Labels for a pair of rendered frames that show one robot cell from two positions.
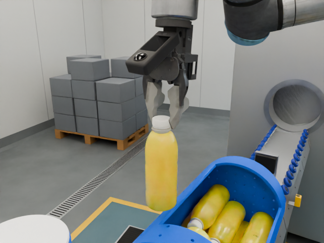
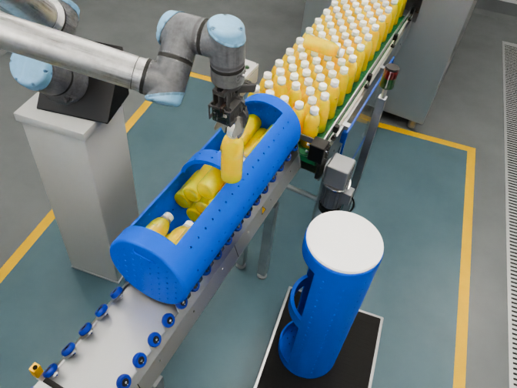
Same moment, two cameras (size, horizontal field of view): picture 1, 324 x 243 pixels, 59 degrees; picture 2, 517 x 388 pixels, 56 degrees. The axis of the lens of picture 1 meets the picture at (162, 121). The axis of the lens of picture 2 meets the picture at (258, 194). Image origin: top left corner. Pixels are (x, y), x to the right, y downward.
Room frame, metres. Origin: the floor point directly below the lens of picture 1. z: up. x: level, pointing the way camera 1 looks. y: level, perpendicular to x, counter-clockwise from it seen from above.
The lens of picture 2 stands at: (1.69, -0.08, 2.39)
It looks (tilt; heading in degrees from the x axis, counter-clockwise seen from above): 47 degrees down; 171
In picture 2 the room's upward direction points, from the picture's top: 7 degrees clockwise
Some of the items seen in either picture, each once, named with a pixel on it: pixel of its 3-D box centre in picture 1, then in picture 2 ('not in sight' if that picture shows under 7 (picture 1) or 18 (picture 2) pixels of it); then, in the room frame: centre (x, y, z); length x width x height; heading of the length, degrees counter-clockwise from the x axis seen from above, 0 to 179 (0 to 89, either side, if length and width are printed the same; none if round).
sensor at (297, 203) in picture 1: (290, 198); (43, 374); (1.07, -0.56, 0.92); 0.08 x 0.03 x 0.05; 59
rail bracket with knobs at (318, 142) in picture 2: not in sight; (317, 151); (0.11, 0.41, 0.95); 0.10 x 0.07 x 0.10; 59
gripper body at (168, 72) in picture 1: (173, 52); (227, 99); (0.60, -0.02, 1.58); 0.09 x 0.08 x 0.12; 147
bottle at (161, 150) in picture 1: (161, 166); (231, 155); (0.56, 0.00, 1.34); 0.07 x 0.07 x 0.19
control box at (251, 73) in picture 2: not in sight; (239, 78); (-0.29, 0.08, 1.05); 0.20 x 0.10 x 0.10; 149
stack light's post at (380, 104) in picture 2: not in sight; (355, 180); (-0.10, 0.73, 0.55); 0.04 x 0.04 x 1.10; 59
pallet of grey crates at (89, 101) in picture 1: (101, 98); not in sight; (4.23, 0.93, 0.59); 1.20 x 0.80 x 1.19; 67
